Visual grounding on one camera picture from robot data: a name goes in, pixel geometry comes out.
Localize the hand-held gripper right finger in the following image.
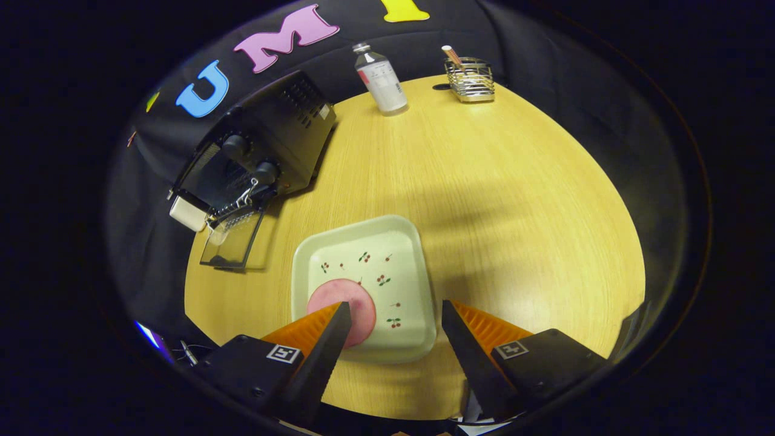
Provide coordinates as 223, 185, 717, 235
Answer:
441, 299, 610, 424

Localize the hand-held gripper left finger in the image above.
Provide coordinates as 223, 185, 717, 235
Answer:
197, 301, 354, 428

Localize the pink round ham slice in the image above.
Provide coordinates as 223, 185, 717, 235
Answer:
307, 279, 377, 349

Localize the white cherry print plate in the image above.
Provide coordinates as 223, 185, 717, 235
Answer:
291, 214, 438, 365

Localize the black toaster oven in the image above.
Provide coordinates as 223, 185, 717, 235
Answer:
168, 70, 337, 270

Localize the clear plastic bottle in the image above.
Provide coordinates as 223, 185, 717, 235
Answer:
352, 41, 409, 116

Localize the white cord loop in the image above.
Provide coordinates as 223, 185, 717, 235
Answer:
236, 179, 260, 210

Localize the metal wire basket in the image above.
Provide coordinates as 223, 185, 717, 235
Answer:
444, 56, 495, 103

